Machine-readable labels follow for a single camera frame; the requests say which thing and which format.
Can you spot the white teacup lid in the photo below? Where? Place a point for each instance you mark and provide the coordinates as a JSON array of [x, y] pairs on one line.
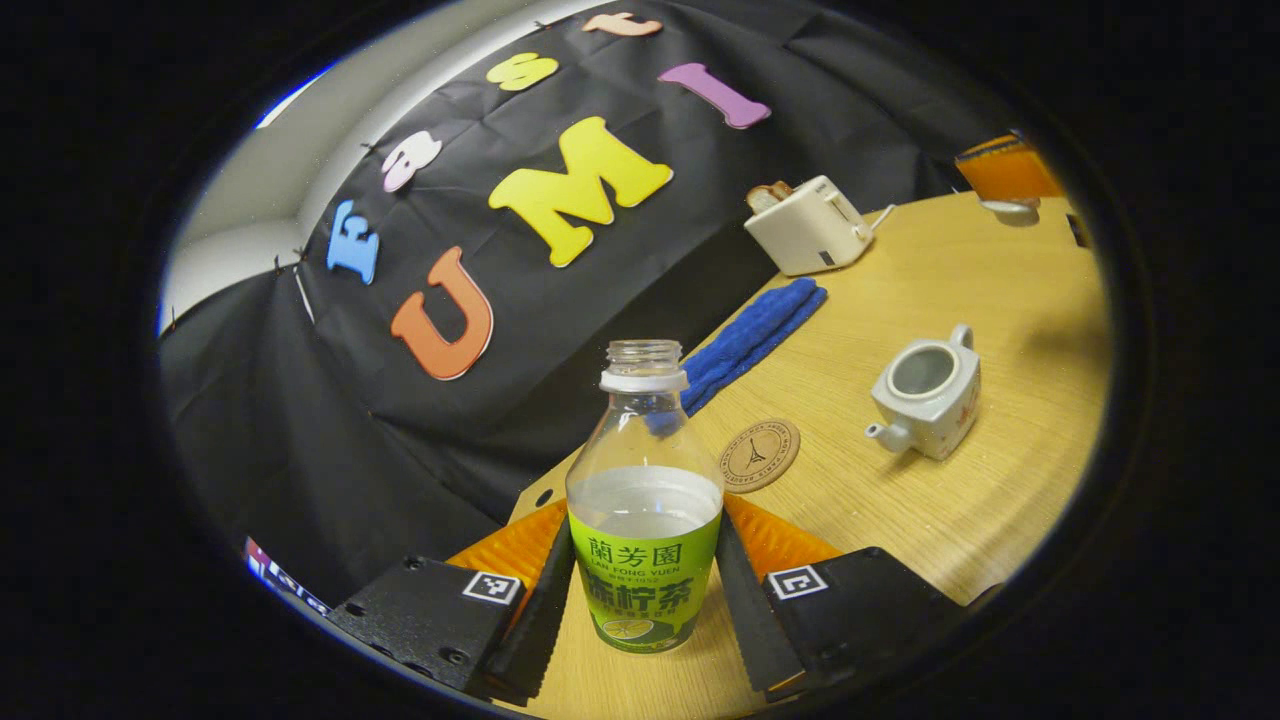
[[1010, 211]]

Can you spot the round brown coaster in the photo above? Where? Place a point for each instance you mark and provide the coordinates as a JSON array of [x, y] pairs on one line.
[[760, 455]]

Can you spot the green label water bottle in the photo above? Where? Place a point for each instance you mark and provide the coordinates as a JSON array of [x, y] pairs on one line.
[[645, 560]]

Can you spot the white ceramic teacup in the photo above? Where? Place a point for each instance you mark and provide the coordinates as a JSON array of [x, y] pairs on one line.
[[935, 400]]

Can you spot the black backdrop cloth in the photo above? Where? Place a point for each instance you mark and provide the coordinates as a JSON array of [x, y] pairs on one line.
[[300, 420]]

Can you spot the thin white rod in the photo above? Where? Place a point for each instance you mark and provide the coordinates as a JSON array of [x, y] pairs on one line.
[[303, 295]]

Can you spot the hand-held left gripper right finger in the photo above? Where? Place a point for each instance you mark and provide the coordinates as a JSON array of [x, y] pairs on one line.
[[745, 620]]

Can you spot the computer monitor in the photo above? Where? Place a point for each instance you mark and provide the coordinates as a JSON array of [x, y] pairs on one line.
[[285, 580]]

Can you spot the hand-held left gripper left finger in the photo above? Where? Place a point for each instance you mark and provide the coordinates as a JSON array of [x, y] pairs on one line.
[[535, 630]]

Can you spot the blue folded towel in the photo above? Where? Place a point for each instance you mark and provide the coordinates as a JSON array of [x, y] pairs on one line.
[[760, 325]]

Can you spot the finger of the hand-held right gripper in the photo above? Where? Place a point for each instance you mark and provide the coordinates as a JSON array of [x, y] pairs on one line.
[[1005, 170]]

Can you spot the toasted bread slice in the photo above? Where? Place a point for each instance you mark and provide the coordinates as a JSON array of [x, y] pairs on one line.
[[768, 195]]

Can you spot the white toaster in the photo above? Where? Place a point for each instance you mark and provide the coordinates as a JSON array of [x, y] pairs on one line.
[[805, 230]]

